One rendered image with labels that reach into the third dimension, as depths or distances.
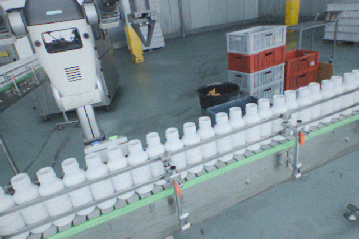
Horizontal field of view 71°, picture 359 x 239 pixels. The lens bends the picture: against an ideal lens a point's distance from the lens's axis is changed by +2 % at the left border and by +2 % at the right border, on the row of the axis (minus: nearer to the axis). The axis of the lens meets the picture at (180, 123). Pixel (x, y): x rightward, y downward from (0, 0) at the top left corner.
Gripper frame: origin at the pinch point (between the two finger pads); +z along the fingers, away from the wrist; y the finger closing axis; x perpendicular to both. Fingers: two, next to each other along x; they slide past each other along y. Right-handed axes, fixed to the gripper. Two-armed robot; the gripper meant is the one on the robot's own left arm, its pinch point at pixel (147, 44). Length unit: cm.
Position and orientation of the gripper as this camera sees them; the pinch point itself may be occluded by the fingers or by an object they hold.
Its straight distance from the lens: 82.3
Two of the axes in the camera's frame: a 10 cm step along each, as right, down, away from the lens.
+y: -4.0, -3.2, 8.6
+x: -9.1, 2.9, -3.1
